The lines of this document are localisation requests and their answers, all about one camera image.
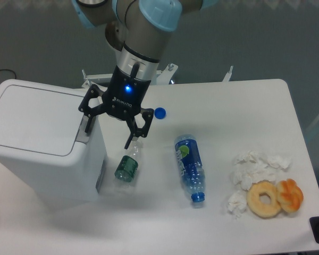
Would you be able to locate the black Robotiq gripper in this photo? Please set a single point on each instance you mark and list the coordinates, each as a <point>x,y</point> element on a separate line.
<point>122,100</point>

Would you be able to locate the white push-lid trash can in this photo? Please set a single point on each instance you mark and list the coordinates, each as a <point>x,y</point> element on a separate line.
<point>44,142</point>

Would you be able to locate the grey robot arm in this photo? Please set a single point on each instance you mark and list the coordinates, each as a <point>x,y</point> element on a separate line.
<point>142,30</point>

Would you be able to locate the blue bottle cap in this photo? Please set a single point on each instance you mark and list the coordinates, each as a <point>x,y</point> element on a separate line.
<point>160,113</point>

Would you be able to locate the clear bottle green label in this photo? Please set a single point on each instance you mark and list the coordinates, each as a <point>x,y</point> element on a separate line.
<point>126,173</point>

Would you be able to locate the blue plastic bottle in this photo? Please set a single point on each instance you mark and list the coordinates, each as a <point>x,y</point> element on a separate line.
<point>192,174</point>

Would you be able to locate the small crumpled white tissue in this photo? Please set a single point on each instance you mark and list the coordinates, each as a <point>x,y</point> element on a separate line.
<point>237,204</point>

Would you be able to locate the orange glazed bun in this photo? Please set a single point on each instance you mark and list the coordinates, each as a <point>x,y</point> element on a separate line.
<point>289,195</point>

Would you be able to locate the white metal base frame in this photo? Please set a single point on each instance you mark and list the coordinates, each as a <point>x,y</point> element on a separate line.
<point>162,77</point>

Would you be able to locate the plain ring donut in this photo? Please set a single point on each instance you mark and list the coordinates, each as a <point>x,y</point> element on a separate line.
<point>262,201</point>

